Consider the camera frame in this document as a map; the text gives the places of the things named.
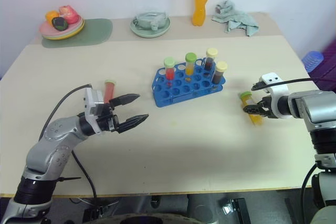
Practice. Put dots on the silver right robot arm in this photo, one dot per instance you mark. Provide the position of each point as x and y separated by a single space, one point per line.
312 108

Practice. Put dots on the pink plate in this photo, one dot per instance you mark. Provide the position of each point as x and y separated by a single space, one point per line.
47 31

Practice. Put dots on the brown tube pale-yellow cap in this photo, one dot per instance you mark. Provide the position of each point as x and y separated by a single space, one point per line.
218 75

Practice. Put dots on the green placemat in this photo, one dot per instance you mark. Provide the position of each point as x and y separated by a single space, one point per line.
97 31

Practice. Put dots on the orange fruit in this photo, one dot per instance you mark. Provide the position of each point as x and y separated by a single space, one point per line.
51 15

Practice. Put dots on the blue ribbed plastic container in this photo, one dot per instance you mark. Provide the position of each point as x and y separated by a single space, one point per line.
312 60

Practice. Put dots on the crumpled grey-green cloth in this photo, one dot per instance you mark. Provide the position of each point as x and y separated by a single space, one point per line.
236 18

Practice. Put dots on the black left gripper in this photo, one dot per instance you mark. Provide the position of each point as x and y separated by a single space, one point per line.
107 119

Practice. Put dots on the pale green plate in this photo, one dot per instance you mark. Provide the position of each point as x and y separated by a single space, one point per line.
151 33

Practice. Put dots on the grey-green folded pouch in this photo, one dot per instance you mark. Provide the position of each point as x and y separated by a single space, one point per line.
148 20

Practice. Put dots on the dark green avocado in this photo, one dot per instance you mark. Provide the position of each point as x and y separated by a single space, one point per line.
60 23

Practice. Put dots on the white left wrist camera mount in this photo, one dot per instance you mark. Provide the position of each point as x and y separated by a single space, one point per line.
92 103

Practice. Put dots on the red test tube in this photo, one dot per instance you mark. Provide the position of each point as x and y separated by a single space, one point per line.
109 91

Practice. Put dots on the pink red peach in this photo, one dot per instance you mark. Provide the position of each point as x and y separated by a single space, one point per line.
69 14

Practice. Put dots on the yellow test tube green cap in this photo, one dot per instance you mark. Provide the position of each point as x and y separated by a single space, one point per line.
249 100

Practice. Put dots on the blue test tube rack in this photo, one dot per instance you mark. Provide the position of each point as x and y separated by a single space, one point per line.
181 93

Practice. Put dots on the grey cylinder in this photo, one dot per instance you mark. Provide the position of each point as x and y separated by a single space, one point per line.
202 208

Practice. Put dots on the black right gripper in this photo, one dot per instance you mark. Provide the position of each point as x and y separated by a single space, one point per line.
265 106

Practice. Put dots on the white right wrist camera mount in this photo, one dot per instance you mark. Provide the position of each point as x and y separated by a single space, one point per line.
277 95

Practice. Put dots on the red tube light-green cap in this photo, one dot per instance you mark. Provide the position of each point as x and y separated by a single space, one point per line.
170 73

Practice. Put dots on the purple object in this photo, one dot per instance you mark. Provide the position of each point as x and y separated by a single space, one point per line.
328 69

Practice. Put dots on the dark tube pale-yellow cap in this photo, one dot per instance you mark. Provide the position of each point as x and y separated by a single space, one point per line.
210 62

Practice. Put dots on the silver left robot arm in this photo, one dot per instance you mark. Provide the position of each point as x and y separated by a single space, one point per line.
44 150

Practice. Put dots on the yellow plate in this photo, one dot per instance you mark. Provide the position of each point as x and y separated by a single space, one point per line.
76 31

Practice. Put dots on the metal caster wheel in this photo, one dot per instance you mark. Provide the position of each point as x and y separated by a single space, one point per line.
231 207

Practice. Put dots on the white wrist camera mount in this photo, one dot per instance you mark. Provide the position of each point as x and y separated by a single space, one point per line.
277 95
92 103

